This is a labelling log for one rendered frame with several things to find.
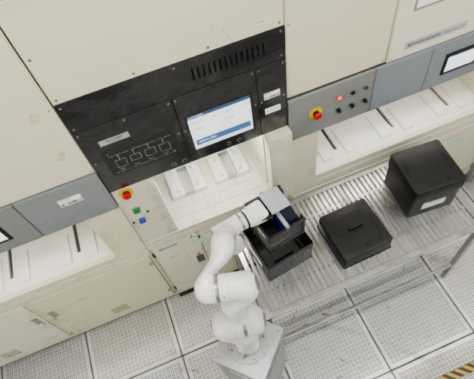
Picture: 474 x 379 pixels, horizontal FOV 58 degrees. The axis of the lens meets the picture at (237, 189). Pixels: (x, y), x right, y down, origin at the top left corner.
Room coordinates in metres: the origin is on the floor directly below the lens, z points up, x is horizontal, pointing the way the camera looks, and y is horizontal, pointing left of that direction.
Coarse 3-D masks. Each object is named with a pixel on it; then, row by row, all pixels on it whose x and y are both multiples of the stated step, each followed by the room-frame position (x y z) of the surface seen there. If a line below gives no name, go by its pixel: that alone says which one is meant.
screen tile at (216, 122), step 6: (210, 114) 1.27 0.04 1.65; (198, 120) 1.26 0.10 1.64; (204, 120) 1.27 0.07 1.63; (210, 120) 1.27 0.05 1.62; (216, 120) 1.28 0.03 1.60; (192, 126) 1.26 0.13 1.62; (198, 126) 1.26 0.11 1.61; (210, 126) 1.27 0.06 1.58; (216, 126) 1.28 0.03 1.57; (198, 132) 1.26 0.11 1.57; (204, 132) 1.26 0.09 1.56; (210, 132) 1.27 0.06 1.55
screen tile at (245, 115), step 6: (246, 102) 1.30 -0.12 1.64; (228, 108) 1.29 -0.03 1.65; (234, 108) 1.29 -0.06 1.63; (240, 108) 1.30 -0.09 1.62; (246, 108) 1.30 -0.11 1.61; (222, 114) 1.28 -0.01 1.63; (228, 114) 1.29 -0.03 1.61; (246, 114) 1.30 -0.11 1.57; (228, 120) 1.29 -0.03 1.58; (234, 120) 1.29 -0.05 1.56; (240, 120) 1.30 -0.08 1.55
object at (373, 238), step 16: (352, 208) 1.12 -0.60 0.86; (368, 208) 1.10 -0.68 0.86; (320, 224) 1.09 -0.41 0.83; (336, 224) 1.05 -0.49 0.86; (352, 224) 1.03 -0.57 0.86; (368, 224) 1.01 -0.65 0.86; (336, 240) 0.96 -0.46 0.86; (352, 240) 0.94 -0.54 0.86; (368, 240) 0.92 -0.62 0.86; (384, 240) 0.90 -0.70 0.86; (336, 256) 0.91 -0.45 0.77; (352, 256) 0.85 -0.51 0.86; (368, 256) 0.87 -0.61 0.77
